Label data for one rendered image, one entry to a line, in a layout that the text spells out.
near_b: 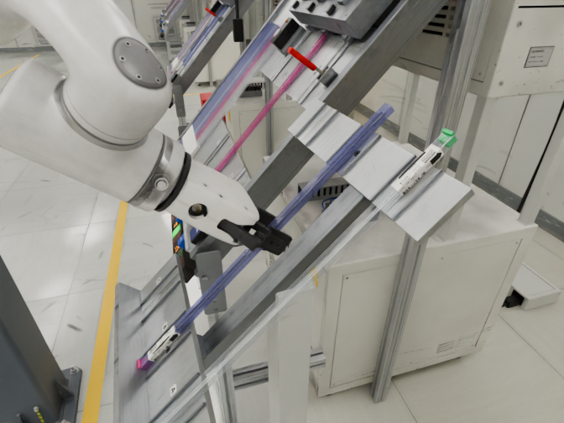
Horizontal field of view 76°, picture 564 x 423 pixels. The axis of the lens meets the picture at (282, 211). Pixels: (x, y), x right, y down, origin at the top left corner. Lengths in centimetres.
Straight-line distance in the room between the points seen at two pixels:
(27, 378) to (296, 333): 91
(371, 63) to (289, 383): 59
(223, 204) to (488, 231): 89
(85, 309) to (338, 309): 119
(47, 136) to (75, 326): 147
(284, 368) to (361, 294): 41
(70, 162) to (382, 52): 54
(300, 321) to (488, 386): 109
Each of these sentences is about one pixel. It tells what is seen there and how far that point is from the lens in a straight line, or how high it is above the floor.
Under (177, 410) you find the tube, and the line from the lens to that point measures 51.
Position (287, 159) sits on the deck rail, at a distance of 71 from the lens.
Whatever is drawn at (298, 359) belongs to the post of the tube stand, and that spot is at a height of 66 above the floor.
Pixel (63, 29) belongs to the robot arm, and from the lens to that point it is 34.
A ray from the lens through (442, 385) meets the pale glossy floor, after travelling 153.
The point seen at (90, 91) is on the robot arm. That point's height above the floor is 113.
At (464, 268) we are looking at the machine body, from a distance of 118.
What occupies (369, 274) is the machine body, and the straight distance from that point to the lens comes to 98.
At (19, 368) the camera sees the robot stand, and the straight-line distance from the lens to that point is 131.
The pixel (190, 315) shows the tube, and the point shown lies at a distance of 55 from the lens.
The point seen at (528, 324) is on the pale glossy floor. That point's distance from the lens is 189.
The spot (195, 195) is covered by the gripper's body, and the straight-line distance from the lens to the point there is 39.
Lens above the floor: 120
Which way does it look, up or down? 32 degrees down
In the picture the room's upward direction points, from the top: straight up
